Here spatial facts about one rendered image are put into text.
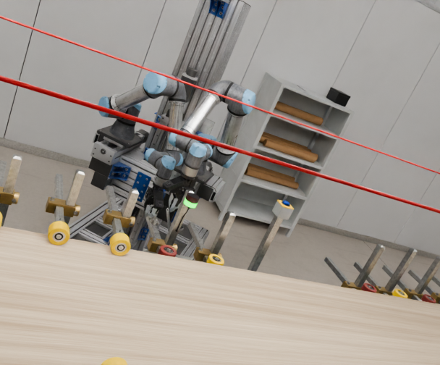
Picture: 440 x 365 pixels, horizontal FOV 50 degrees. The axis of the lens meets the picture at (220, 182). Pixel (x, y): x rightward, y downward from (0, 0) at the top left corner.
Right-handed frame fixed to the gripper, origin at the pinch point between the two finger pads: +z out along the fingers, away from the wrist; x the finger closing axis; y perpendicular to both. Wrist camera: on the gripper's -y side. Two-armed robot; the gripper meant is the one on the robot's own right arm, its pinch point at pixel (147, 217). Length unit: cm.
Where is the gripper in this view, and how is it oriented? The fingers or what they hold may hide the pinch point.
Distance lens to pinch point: 255.1
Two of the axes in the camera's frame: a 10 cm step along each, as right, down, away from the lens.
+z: -3.9, 8.6, 3.3
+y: -2.9, -4.5, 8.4
